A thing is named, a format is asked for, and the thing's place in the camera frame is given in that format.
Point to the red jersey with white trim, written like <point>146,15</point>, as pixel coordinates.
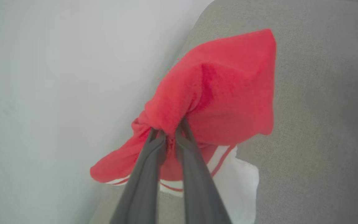
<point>228,77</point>

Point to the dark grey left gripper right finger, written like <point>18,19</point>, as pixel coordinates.
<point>197,193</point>

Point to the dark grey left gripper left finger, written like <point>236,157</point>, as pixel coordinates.
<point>141,186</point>

